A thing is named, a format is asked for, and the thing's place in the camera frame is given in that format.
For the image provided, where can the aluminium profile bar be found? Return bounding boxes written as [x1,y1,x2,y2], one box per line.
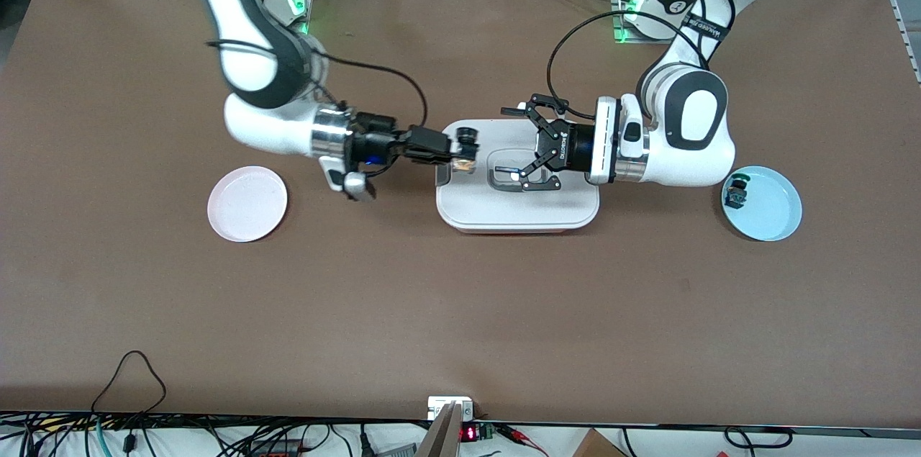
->
[419,402,463,457]

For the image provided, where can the brown cardboard box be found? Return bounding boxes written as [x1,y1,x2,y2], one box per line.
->
[572,428,628,457]

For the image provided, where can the orange push-button switch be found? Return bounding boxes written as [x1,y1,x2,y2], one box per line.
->
[450,125,481,174]

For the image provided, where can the red wire leads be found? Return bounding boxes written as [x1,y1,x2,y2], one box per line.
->
[496,422,551,457]

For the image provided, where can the pink round plate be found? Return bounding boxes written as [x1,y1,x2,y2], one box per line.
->
[208,166,289,243]

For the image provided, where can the light blue round plate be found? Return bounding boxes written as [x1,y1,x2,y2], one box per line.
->
[722,166,803,242]

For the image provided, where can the perforated metal strip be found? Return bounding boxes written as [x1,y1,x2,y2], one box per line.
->
[889,0,921,87]

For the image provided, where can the black cable bundle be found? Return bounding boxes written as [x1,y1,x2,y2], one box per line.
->
[0,410,432,457]

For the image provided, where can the thin black looped cable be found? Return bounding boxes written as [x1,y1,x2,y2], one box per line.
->
[92,350,168,415]

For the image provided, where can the black cable on floor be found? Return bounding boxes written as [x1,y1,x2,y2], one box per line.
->
[723,427,794,451]

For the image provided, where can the green push-button switch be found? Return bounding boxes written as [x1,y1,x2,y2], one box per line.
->
[725,173,750,209]

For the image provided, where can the white mounting bracket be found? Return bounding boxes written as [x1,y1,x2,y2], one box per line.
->
[427,397,476,422]

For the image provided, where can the white-lidded pink lunch box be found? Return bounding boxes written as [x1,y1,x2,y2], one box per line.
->
[435,119,600,235]

